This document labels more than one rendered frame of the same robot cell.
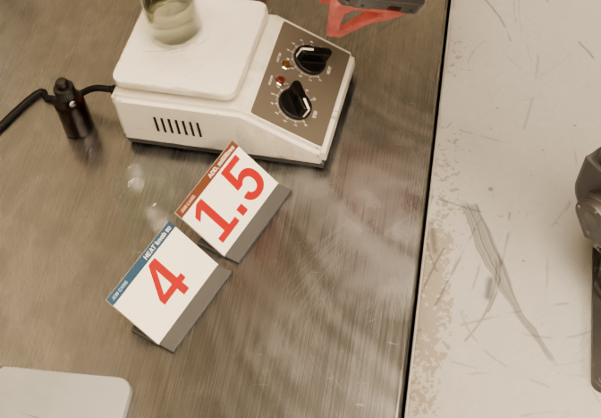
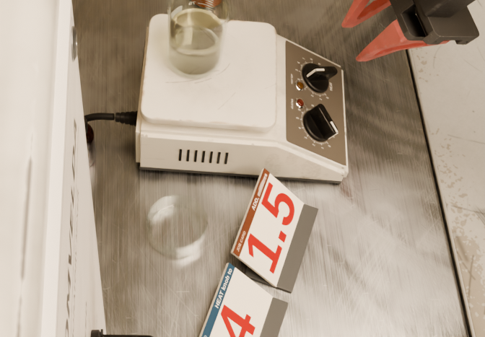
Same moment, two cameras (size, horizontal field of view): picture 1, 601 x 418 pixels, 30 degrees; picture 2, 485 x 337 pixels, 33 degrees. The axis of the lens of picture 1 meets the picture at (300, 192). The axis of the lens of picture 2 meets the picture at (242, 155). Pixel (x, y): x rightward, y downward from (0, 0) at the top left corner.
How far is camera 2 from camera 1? 0.45 m
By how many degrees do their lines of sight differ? 18
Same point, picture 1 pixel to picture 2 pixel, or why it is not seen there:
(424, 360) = not seen: outside the picture
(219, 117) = (254, 147)
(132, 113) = (157, 146)
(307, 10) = (271, 19)
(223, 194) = (265, 224)
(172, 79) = (206, 112)
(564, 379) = not seen: outside the picture
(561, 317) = not seen: outside the picture
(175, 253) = (239, 295)
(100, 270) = (152, 317)
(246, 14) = (258, 37)
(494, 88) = (464, 92)
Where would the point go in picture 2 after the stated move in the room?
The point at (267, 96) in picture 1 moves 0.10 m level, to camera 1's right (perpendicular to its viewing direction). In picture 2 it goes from (294, 120) to (390, 95)
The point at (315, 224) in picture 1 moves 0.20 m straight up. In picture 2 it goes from (350, 242) to (409, 123)
